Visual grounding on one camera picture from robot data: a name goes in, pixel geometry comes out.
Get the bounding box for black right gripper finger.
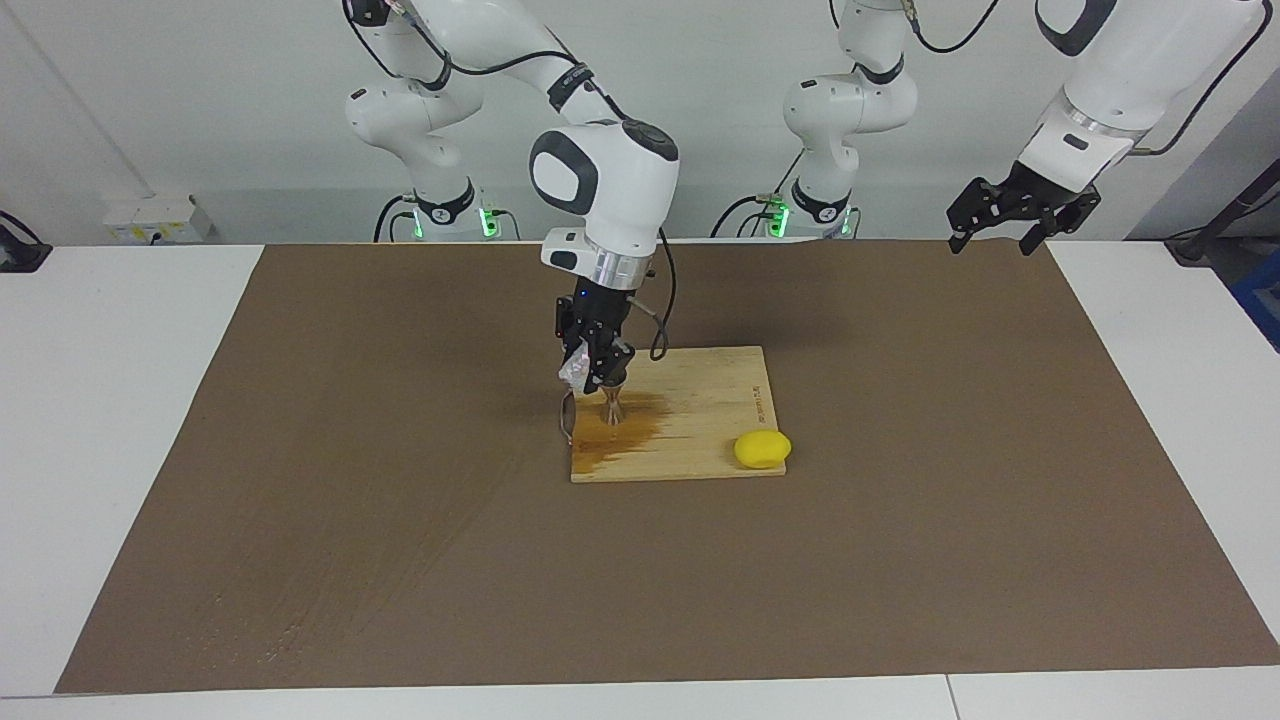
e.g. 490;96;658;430
563;334;598;394
597;339;637;390

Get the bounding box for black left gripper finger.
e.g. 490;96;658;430
946;177;1007;255
1017;194;1102;257

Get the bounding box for black stand leg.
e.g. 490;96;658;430
1164;158;1280;267

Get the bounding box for yellow lemon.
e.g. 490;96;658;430
733;428;793;471

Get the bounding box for blue crate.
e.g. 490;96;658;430
1230;248;1280;353

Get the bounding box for brown table mat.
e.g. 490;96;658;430
54;240;1280;695

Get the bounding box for white power strip box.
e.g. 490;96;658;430
102;195;215;245

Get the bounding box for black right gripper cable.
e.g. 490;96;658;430
342;0;678;364

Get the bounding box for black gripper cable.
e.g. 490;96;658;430
905;0;1256;158
342;0;678;364

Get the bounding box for wooden cutting board, metal handle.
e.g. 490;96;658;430
559;346;789;485

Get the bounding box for black left arm base cables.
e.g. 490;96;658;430
711;148;807;239

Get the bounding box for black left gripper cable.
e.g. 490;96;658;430
905;0;1256;158

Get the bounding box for black right arm base cable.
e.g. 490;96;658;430
374;194;421;244

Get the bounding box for black clamp with cable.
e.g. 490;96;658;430
0;210;54;274

